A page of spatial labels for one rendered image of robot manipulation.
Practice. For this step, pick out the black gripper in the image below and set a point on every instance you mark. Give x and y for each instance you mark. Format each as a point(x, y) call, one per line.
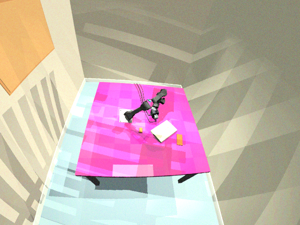
point(156, 105)

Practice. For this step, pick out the orange flat bar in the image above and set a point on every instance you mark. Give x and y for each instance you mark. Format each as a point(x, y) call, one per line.
point(179, 139)

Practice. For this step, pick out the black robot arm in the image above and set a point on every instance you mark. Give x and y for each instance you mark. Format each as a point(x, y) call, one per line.
point(145, 105)

